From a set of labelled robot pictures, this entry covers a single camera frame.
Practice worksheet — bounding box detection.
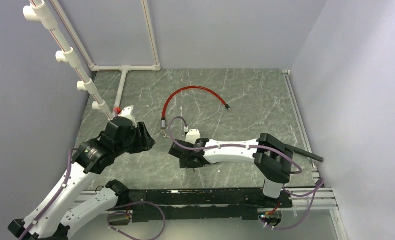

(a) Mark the red cable lock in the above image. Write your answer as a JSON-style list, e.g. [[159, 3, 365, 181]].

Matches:
[[160, 85, 233, 130]]

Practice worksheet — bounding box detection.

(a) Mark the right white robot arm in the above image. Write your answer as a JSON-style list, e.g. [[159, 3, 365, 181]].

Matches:
[[168, 133, 294, 208]]

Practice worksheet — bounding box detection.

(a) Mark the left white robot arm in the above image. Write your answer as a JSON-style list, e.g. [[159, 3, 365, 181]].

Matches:
[[8, 105, 156, 240]]

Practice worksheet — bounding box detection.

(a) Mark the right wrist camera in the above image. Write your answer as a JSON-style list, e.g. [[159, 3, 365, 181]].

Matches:
[[185, 129, 201, 145]]

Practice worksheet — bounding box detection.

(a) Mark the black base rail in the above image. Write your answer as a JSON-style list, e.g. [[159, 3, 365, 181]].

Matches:
[[96, 181, 293, 223]]

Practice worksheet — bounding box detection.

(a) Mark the black rubber hose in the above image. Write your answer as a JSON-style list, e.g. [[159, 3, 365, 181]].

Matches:
[[291, 146, 325, 163]]

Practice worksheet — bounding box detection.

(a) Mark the white PVC pipe frame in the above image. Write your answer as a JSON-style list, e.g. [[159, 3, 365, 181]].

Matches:
[[23, 0, 161, 121]]

